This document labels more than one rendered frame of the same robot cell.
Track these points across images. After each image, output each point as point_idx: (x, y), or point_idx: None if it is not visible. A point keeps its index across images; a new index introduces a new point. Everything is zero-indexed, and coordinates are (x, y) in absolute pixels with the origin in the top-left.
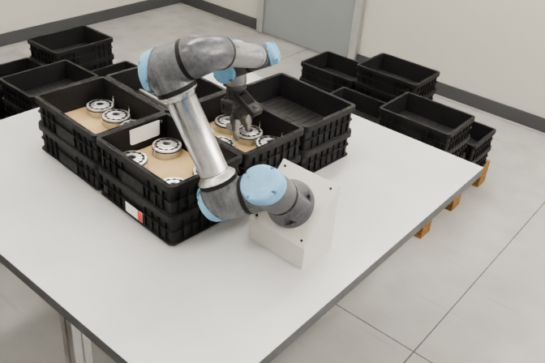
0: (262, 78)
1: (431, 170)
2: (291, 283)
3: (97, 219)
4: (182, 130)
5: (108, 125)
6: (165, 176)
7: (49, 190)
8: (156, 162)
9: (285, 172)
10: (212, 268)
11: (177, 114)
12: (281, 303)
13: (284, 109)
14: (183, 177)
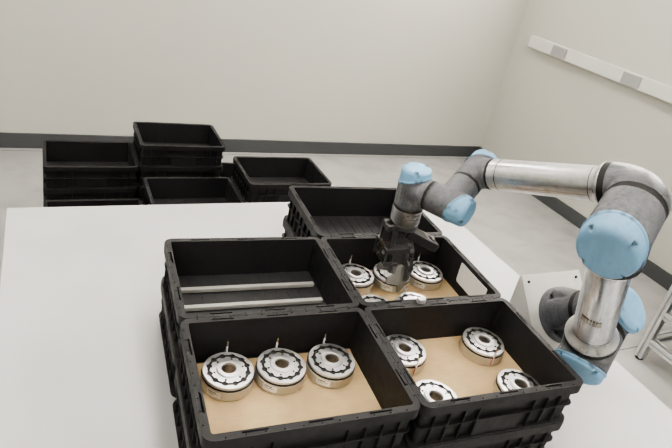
0: (151, 206)
1: None
2: (605, 386)
3: None
4: (620, 301)
5: (295, 388)
6: (467, 386)
7: None
8: (427, 379)
9: (534, 288)
10: (584, 436)
11: (627, 285)
12: (639, 407)
13: (327, 229)
14: (472, 370)
